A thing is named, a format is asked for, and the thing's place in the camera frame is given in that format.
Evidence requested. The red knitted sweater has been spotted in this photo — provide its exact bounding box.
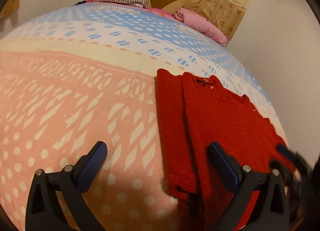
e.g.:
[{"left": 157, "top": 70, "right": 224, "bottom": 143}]
[{"left": 156, "top": 69, "right": 296, "bottom": 230}]

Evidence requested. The pink blue dotted bedspread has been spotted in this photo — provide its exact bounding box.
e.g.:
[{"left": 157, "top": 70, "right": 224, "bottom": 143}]
[{"left": 1, "top": 3, "right": 285, "bottom": 230}]

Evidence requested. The pink pillow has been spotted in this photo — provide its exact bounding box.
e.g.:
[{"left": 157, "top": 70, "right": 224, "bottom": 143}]
[{"left": 173, "top": 8, "right": 227, "bottom": 46}]

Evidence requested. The beige curtain side window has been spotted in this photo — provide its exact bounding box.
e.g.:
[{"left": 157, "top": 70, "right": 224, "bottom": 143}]
[{"left": 0, "top": 0, "right": 20, "bottom": 20}]

